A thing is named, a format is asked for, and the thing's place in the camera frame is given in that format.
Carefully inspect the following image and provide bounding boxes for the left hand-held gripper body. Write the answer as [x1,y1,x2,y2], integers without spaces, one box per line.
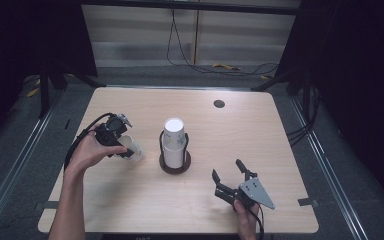
[94,113,134,148]

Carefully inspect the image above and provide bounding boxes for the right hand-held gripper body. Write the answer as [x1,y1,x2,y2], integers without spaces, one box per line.
[214,170,276,212]

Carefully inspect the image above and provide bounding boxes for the single floral paper cup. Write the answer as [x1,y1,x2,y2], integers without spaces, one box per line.
[117,134,144,163]

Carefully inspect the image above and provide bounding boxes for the black wire cup holder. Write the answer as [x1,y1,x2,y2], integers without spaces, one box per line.
[158,130,192,175]

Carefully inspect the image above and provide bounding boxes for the stack of white paper cups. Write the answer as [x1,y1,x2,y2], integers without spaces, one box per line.
[162,117,187,169]

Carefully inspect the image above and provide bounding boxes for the person's right hand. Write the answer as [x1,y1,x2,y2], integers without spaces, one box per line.
[232,199,260,234]

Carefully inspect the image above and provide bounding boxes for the person's left hand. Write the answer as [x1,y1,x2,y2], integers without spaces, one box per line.
[64,124,128,178]

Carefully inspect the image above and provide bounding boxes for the grey tape strip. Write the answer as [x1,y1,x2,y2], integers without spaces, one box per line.
[34,200,60,211]
[297,197,320,208]

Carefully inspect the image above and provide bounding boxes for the black metal stand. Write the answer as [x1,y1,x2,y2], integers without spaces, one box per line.
[37,61,107,120]
[250,64,315,118]

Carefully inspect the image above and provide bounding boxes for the metal desk leg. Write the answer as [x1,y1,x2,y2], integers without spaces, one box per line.
[193,9,201,66]

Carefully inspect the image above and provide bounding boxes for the dark office desk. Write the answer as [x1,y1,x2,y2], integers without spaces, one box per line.
[79,0,302,16]

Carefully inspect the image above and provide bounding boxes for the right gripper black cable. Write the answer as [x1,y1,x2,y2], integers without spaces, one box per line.
[246,201,265,240]

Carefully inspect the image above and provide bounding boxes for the bundle of black cables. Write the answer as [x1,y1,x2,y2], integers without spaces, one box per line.
[286,89,322,147]

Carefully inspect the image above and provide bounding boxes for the aluminium floor rail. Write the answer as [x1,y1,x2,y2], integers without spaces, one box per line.
[0,94,66,232]
[289,95,369,240]

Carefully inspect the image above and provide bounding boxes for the black power cable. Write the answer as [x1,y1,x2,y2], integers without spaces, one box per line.
[166,8,279,77]

